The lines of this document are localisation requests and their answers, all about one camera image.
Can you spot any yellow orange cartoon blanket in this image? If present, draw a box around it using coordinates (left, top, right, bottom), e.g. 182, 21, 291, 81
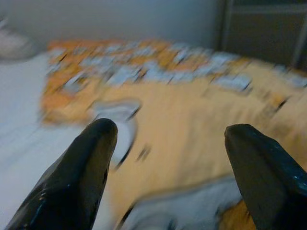
40, 39, 307, 230

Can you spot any white bed sheet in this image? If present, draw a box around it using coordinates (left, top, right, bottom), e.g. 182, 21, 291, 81
0, 51, 116, 230

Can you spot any white plush toy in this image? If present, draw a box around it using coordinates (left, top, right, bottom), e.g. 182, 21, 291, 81
0, 17, 37, 62

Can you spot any grey door with glass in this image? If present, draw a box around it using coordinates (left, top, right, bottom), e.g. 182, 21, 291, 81
216, 0, 307, 73

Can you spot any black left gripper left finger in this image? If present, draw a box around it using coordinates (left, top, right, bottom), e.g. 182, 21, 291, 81
4, 117, 119, 230

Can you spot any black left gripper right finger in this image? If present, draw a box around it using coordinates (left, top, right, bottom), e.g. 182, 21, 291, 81
224, 123, 307, 230

